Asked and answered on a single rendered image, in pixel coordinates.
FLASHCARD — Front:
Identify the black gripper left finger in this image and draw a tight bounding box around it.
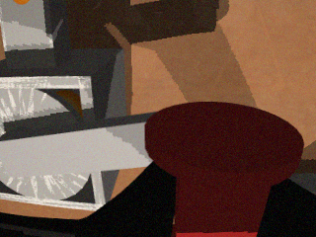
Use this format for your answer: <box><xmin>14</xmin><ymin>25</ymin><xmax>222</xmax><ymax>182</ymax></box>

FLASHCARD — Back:
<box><xmin>0</xmin><ymin>161</ymin><xmax>178</xmax><ymax>237</ymax></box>

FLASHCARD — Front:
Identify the grey and red crank handle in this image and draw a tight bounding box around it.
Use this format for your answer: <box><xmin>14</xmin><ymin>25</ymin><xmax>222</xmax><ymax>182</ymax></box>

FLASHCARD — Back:
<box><xmin>0</xmin><ymin>102</ymin><xmax>304</xmax><ymax>237</ymax></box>

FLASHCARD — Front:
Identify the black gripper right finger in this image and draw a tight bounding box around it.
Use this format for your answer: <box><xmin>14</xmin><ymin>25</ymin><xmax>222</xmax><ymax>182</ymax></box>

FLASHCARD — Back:
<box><xmin>257</xmin><ymin>178</ymin><xmax>316</xmax><ymax>237</ymax></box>

